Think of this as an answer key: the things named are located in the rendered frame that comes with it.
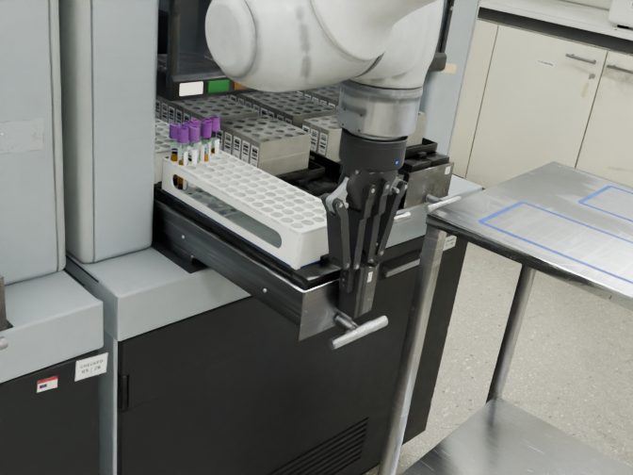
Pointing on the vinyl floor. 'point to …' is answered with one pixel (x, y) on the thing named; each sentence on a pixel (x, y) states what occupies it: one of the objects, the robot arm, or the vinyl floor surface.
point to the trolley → (528, 188)
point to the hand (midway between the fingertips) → (352, 287)
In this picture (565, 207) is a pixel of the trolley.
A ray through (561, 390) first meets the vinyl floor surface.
